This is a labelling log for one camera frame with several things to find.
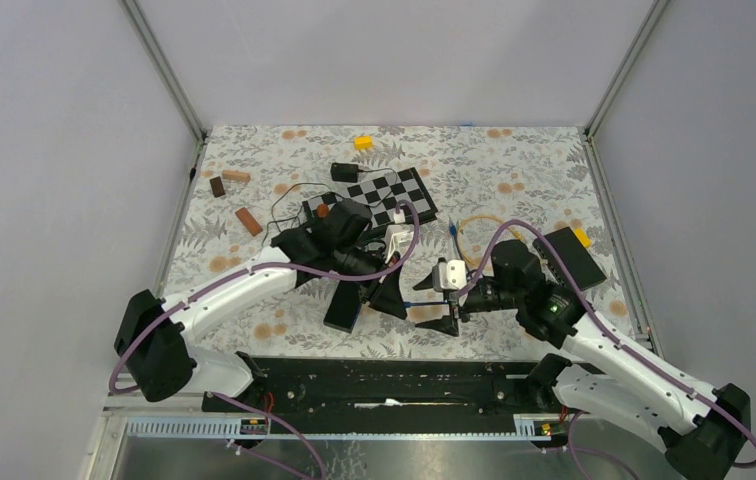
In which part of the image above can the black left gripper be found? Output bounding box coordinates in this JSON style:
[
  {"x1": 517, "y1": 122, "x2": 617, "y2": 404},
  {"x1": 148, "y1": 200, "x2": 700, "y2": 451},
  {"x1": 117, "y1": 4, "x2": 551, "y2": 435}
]
[{"x1": 333, "y1": 242, "x2": 409, "y2": 320}]

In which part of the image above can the small black network switch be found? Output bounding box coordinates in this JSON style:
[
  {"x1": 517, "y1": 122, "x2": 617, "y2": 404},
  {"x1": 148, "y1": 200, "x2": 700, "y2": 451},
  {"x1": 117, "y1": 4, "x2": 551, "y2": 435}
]
[{"x1": 323, "y1": 282, "x2": 362, "y2": 334}]

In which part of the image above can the blue ethernet cable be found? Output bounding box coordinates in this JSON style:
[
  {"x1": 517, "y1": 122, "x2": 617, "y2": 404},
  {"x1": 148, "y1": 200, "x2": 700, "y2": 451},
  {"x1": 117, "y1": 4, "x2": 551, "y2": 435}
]
[{"x1": 403, "y1": 218, "x2": 462, "y2": 311}]

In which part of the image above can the orange yellow cable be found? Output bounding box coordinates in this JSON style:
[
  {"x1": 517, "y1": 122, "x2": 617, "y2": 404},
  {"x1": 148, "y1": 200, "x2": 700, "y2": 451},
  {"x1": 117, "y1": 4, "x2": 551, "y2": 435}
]
[{"x1": 455, "y1": 214, "x2": 525, "y2": 270}]

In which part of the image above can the black power adapter with cable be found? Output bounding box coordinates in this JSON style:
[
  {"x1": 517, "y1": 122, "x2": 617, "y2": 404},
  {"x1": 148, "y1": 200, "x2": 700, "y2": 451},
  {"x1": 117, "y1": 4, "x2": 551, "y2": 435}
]
[{"x1": 269, "y1": 162, "x2": 400, "y2": 240}]

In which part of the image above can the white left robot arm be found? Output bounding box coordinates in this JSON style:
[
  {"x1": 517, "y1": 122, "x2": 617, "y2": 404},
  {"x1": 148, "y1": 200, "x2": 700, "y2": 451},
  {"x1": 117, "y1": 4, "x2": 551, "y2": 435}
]
[{"x1": 108, "y1": 199, "x2": 420, "y2": 411}]

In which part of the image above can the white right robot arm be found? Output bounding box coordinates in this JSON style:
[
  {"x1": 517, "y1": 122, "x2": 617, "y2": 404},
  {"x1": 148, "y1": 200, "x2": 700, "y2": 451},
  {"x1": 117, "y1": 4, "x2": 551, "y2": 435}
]
[{"x1": 415, "y1": 240, "x2": 751, "y2": 479}]

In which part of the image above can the black white checkerboard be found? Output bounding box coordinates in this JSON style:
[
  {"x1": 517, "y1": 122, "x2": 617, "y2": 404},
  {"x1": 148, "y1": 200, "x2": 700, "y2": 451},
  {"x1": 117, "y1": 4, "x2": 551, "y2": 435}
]
[{"x1": 302, "y1": 168, "x2": 438, "y2": 233}]

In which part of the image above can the orange piece on checkerboard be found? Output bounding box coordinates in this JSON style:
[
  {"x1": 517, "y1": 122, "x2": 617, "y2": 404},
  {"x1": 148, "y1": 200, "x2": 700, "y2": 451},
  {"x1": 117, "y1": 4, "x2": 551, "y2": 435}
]
[{"x1": 316, "y1": 204, "x2": 330, "y2": 218}]

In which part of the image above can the reddish brown wooden block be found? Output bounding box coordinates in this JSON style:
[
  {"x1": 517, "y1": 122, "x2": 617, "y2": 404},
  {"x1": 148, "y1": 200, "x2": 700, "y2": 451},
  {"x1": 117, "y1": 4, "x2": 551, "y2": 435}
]
[{"x1": 235, "y1": 208, "x2": 264, "y2": 237}]

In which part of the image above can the yellow block at right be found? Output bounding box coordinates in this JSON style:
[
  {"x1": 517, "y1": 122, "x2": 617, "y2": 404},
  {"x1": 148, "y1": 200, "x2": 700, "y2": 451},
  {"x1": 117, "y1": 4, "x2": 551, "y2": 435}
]
[{"x1": 573, "y1": 228, "x2": 593, "y2": 249}]

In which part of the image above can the floral patterned table mat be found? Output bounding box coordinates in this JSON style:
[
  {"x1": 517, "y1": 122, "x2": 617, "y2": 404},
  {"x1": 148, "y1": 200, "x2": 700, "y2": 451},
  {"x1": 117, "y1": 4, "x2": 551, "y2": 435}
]
[{"x1": 162, "y1": 125, "x2": 644, "y2": 360}]

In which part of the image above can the light tan wooden block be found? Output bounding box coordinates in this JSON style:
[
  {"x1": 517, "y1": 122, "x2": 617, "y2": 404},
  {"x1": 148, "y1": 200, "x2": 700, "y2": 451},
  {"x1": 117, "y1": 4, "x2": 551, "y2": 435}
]
[{"x1": 221, "y1": 170, "x2": 251, "y2": 183}]

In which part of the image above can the dark brown wooden block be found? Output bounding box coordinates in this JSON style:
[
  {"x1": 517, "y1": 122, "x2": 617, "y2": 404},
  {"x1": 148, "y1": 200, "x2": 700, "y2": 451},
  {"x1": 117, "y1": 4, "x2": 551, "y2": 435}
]
[{"x1": 209, "y1": 177, "x2": 226, "y2": 198}]

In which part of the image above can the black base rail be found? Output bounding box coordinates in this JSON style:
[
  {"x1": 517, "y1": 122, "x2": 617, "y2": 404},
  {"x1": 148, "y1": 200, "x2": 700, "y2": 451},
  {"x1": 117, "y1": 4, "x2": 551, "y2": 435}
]
[{"x1": 237, "y1": 357, "x2": 564, "y2": 436}]

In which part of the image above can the large black network switch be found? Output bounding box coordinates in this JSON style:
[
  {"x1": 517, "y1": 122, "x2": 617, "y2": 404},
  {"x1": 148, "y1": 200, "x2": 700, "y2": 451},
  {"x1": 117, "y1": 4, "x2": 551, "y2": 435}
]
[{"x1": 532, "y1": 227, "x2": 607, "y2": 291}]

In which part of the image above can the yellow block near wall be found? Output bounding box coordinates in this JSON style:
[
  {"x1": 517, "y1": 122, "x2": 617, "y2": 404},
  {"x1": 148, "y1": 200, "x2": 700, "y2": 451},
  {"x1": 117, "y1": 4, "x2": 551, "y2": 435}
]
[{"x1": 353, "y1": 136, "x2": 374, "y2": 150}]

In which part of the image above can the slotted cable duct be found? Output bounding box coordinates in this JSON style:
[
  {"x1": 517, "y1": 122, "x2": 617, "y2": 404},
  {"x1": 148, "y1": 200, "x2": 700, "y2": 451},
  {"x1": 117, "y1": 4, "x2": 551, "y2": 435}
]
[{"x1": 126, "y1": 413, "x2": 552, "y2": 444}]

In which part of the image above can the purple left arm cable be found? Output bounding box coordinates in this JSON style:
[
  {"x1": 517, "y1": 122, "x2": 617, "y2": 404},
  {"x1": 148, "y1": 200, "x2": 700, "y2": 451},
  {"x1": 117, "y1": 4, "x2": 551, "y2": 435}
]
[{"x1": 108, "y1": 198, "x2": 422, "y2": 395}]

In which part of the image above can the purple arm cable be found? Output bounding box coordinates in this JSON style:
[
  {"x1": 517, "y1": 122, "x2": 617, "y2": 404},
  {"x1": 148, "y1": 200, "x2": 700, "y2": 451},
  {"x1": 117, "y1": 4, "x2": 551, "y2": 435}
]
[
  {"x1": 457, "y1": 219, "x2": 756, "y2": 468},
  {"x1": 108, "y1": 198, "x2": 422, "y2": 395}
]

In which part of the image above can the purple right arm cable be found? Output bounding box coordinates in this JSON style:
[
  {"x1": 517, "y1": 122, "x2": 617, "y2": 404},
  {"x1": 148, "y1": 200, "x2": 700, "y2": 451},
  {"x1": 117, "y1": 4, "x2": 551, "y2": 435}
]
[{"x1": 457, "y1": 219, "x2": 756, "y2": 468}]

